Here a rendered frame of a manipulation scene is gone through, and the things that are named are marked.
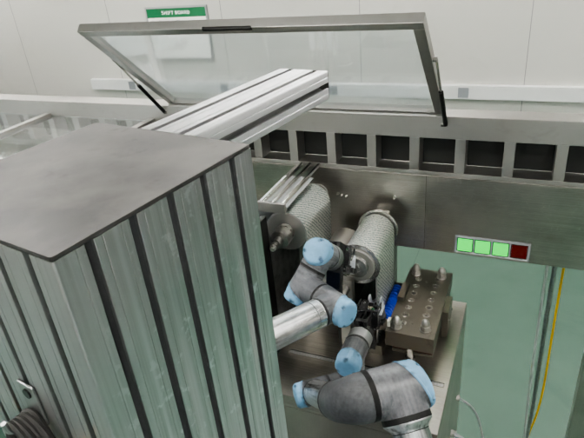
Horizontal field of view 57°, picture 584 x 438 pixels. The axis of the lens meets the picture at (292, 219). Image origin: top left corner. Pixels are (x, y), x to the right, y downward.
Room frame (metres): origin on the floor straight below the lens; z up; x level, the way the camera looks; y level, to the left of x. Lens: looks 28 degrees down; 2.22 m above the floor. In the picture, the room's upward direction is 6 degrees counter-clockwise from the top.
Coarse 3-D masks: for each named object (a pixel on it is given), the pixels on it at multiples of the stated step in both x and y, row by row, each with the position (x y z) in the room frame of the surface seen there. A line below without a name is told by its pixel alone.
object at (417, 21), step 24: (96, 24) 1.81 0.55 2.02; (120, 24) 1.77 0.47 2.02; (144, 24) 1.73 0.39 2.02; (168, 24) 1.69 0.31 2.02; (192, 24) 1.65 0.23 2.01; (216, 24) 1.61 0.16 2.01; (240, 24) 1.58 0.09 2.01; (264, 24) 1.54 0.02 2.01; (288, 24) 1.51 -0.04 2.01; (312, 24) 1.48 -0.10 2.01; (336, 24) 1.45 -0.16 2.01; (360, 24) 1.42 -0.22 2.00; (384, 24) 1.40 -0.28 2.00; (408, 24) 1.37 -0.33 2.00; (432, 48) 1.47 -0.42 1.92; (432, 72) 1.52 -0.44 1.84; (168, 96) 2.14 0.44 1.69; (432, 96) 1.64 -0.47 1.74
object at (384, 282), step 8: (392, 248) 1.64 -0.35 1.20; (392, 256) 1.64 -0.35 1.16; (384, 264) 1.54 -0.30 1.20; (392, 264) 1.64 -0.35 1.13; (384, 272) 1.54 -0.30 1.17; (392, 272) 1.64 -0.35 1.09; (376, 280) 1.45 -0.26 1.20; (384, 280) 1.54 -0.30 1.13; (392, 280) 1.64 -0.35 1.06; (376, 288) 1.45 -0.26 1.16; (384, 288) 1.54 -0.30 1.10; (392, 288) 1.64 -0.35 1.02; (376, 296) 1.45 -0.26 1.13; (384, 296) 1.54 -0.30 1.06; (376, 304) 1.45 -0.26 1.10; (384, 304) 1.54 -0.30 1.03
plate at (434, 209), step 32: (256, 192) 2.00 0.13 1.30; (352, 192) 1.82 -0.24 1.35; (384, 192) 1.77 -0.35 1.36; (416, 192) 1.72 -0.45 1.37; (448, 192) 1.67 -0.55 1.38; (480, 192) 1.62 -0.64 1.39; (512, 192) 1.58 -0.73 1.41; (544, 192) 1.54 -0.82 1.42; (576, 192) 1.50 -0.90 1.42; (352, 224) 1.82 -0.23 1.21; (416, 224) 1.71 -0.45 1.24; (448, 224) 1.67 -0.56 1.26; (480, 224) 1.62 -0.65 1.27; (512, 224) 1.57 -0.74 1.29; (544, 224) 1.53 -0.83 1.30; (576, 224) 1.49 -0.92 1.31; (544, 256) 1.53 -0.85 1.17; (576, 256) 1.48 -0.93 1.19
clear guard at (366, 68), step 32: (288, 32) 1.56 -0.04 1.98; (320, 32) 1.52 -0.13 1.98; (352, 32) 1.48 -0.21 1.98; (384, 32) 1.45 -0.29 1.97; (160, 64) 1.92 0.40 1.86; (192, 64) 1.87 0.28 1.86; (224, 64) 1.81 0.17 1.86; (256, 64) 1.76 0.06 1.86; (288, 64) 1.71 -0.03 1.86; (320, 64) 1.66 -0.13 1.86; (352, 64) 1.62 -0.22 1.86; (384, 64) 1.58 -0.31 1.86; (416, 64) 1.54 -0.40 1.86; (192, 96) 2.10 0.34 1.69; (352, 96) 1.79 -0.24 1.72; (384, 96) 1.74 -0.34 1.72; (416, 96) 1.69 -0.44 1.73
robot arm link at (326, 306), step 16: (320, 288) 1.14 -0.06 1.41; (304, 304) 1.07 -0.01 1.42; (320, 304) 1.07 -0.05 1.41; (336, 304) 1.07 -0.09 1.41; (352, 304) 1.07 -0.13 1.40; (288, 320) 1.01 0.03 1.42; (304, 320) 1.02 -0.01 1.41; (320, 320) 1.04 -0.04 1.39; (336, 320) 1.04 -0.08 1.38; (352, 320) 1.07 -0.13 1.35; (288, 336) 0.98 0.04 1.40; (304, 336) 1.01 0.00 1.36
